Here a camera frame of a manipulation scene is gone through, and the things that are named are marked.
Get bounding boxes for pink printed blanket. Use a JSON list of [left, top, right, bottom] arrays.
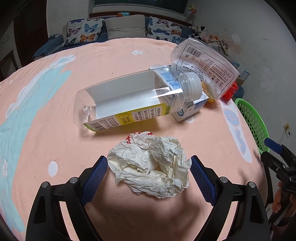
[[0, 37, 266, 241]]

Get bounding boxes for white paper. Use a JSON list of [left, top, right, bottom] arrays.
[[107, 131, 192, 199]]

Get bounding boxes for dark wooden door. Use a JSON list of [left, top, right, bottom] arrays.
[[13, 0, 48, 67]]

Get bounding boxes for person's right hand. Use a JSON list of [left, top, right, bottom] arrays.
[[271, 181, 283, 214]]

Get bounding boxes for white cable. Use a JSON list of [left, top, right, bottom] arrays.
[[277, 134, 287, 149]]

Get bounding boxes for clear square plastic bottle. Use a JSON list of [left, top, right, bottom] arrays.
[[73, 69, 204, 133]]

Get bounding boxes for white clear refill pouch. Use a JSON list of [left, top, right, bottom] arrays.
[[170, 37, 240, 102]]

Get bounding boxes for butterfly print cushion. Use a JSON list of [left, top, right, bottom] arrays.
[[63, 17, 105, 48], [146, 16, 184, 44]]

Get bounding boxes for green plastic wastebasket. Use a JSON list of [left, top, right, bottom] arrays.
[[235, 98, 270, 153]]

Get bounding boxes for beige cushion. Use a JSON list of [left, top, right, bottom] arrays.
[[105, 14, 147, 40]]

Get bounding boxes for blue corner sofa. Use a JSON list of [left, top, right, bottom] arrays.
[[32, 16, 244, 96]]

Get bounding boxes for black white cow plush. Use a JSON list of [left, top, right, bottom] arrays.
[[190, 23, 207, 39]]

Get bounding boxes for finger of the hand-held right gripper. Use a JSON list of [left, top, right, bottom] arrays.
[[264, 138, 296, 166], [261, 152, 288, 173]]

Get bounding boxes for small yellow packet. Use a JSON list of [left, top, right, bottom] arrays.
[[201, 81, 215, 103]]

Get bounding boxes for orange white plush toy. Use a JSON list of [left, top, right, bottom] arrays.
[[201, 32, 218, 43]]

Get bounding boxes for wooden chair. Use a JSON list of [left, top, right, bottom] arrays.
[[0, 50, 18, 80]]

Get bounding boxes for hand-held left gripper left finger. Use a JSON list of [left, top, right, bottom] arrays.
[[25, 155, 108, 241]]

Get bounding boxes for blue white drink carton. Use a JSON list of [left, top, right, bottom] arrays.
[[148, 65, 208, 123]]

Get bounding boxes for patterned cloth bag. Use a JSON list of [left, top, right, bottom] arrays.
[[215, 40, 230, 55]]

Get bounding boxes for red plastic mesh sleeve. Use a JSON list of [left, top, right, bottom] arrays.
[[221, 82, 238, 100]]

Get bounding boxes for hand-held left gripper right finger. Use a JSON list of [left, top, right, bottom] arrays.
[[190, 155, 271, 241]]

